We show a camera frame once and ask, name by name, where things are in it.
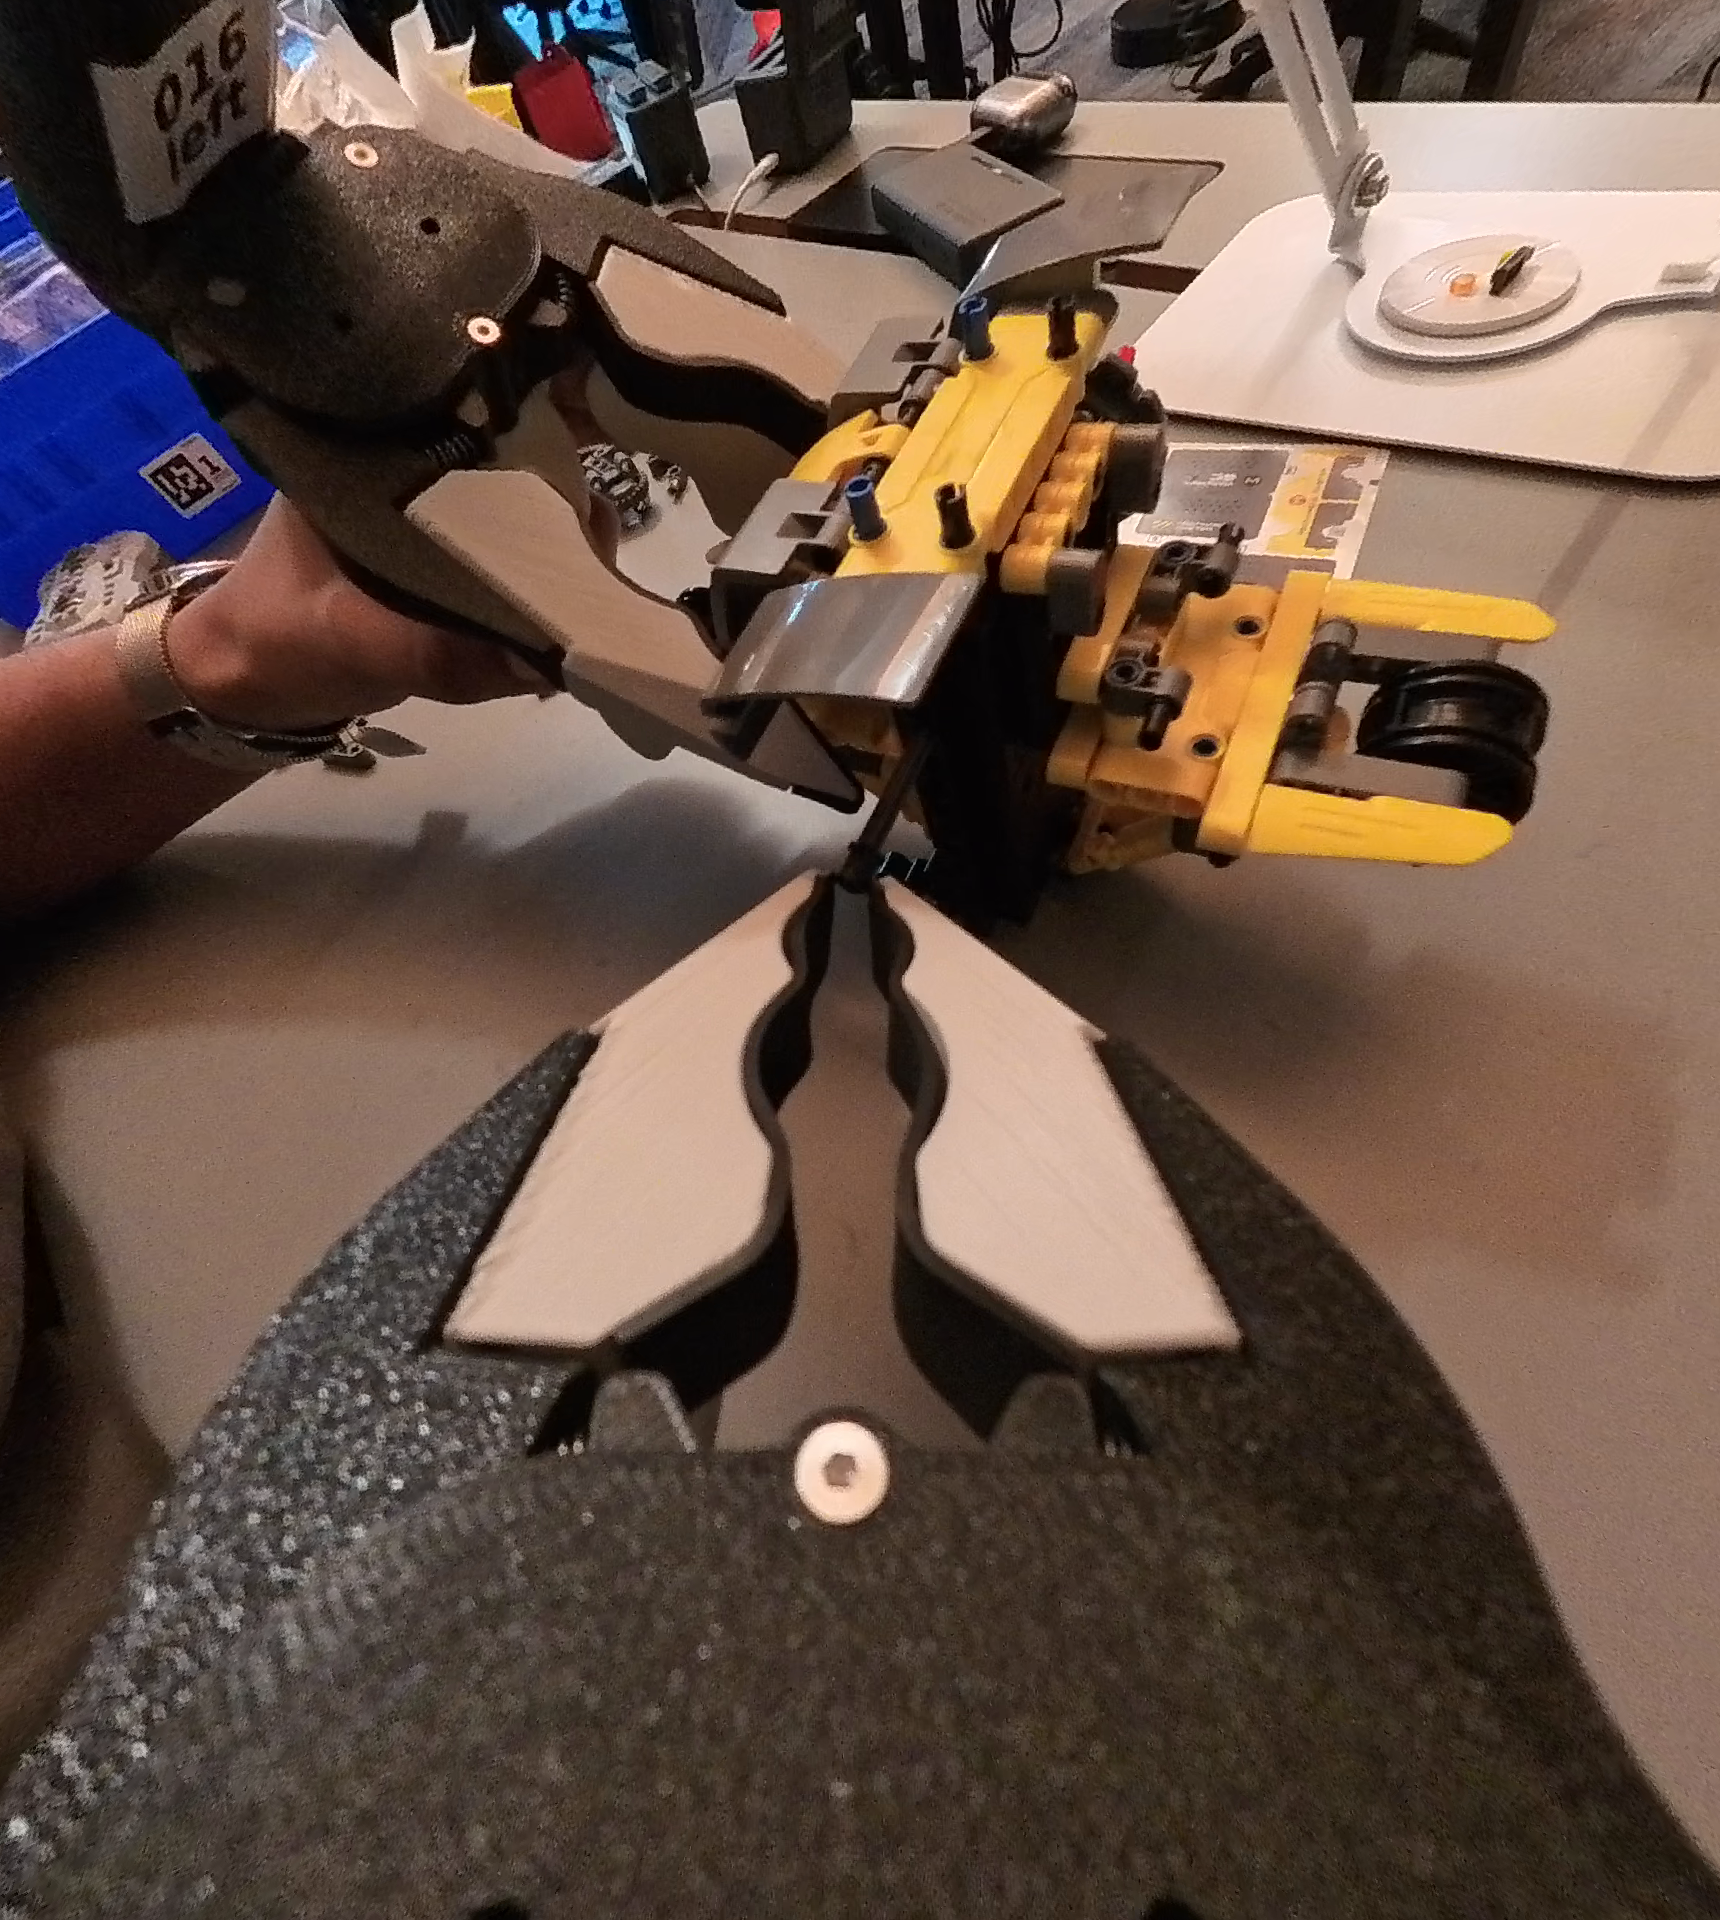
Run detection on clear plastic bags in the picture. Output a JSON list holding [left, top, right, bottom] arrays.
[[276, 0, 504, 153]]

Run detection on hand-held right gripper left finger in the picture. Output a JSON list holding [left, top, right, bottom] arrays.
[[442, 874, 819, 1404]]

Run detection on black charger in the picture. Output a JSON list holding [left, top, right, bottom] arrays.
[[611, 68, 711, 204], [729, 0, 852, 168]]

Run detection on grey toy battery box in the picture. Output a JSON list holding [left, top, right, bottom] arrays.
[[30, 532, 194, 643]]

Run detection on blue plastic bin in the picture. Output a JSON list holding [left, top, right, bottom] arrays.
[[0, 179, 276, 631]]

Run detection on yellow grey sticker sheet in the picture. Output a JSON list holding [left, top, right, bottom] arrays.
[[1124, 442, 1394, 563]]

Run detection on person's left hand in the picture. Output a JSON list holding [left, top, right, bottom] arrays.
[[173, 492, 564, 740]]

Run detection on person's left forearm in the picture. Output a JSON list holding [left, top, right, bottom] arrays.
[[0, 655, 202, 934]]

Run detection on red object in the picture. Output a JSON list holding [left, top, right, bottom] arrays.
[[505, 45, 582, 153]]

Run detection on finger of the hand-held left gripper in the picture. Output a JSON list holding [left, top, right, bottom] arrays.
[[564, 244, 867, 451], [402, 465, 873, 816]]

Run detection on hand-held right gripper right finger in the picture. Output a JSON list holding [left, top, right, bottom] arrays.
[[867, 886, 1242, 1420]]

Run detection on yellow grey brick toy vehicle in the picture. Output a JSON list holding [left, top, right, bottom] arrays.
[[703, 292, 1560, 925]]

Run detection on dark grey plate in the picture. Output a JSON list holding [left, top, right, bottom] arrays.
[[661, 144, 1224, 303]]

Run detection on silver oval case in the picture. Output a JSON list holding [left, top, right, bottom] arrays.
[[969, 71, 1083, 153]]

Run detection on pile of toy brick pieces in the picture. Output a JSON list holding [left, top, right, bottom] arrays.
[[572, 442, 703, 532]]

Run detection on white book stand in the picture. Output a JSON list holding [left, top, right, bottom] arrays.
[[1128, 0, 1720, 482]]

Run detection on white cable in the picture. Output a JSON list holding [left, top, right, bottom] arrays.
[[696, 153, 787, 230]]

